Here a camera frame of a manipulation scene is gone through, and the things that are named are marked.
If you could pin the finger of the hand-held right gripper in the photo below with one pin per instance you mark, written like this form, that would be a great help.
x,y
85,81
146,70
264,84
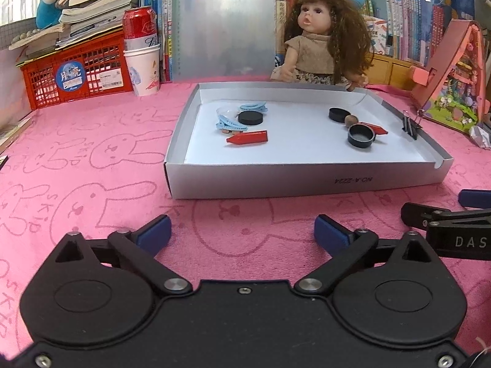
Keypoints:
x,y
475,198
422,214

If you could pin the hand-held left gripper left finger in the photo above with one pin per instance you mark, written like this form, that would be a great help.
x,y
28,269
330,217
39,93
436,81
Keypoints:
x,y
155,234

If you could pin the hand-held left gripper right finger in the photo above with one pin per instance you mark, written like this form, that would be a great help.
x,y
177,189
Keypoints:
x,y
332,234

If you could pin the black binder clip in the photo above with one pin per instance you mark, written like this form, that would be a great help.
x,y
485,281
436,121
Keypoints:
x,y
409,128

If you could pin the grey cardboard box tray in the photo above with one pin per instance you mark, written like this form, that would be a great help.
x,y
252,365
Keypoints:
x,y
299,149

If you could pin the red crayon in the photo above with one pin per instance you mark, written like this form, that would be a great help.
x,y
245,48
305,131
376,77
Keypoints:
x,y
379,129
247,138

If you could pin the black bottle cap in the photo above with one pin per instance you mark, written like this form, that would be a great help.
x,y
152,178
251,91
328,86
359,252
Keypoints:
x,y
360,141

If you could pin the brown nut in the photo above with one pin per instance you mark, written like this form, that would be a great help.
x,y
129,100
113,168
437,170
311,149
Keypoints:
x,y
351,121

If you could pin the black round disc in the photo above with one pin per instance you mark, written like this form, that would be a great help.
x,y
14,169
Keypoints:
x,y
338,115
251,119

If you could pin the large blue hair clip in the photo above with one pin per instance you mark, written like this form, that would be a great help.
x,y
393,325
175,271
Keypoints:
x,y
230,125

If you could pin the clear plastic cap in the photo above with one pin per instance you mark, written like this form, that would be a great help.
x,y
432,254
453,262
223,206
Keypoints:
x,y
223,113

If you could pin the small blue hair clip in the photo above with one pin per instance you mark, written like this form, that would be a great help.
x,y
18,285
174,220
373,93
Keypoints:
x,y
253,106

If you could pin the crumpled white paper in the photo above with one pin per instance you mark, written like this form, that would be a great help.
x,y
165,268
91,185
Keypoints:
x,y
481,136

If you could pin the pink bunny print blanket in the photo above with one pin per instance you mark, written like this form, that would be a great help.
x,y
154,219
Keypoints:
x,y
96,168

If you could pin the pink toy house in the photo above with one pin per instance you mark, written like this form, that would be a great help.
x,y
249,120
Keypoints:
x,y
456,96

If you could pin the wooden drawer box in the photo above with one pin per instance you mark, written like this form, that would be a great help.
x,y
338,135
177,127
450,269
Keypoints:
x,y
395,71

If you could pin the white paper cup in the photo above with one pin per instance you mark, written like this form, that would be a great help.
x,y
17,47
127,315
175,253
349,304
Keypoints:
x,y
142,73

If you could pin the thin beige book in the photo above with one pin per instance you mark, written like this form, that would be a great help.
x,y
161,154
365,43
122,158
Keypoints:
x,y
13,134

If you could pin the brown-haired doll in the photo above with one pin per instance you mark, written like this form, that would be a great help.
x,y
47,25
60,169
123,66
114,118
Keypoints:
x,y
310,53

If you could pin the row of colourful books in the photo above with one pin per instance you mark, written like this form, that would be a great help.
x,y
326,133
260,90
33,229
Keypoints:
x,y
406,23

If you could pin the red plastic basket with sticker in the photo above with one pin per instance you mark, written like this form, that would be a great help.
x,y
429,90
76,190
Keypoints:
x,y
46,80

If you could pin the red beverage can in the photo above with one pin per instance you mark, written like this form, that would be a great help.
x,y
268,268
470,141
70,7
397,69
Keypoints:
x,y
140,27

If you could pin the translucent plastic clipboard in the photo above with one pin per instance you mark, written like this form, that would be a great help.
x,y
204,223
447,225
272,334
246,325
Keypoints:
x,y
222,27

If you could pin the row of blue books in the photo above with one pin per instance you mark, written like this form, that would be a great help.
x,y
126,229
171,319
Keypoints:
x,y
157,15

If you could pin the stack of worn books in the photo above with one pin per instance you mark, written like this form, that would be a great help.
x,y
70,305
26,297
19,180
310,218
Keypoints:
x,y
92,4

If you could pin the blue white plush toy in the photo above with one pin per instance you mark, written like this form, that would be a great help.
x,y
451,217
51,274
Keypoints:
x,y
50,7

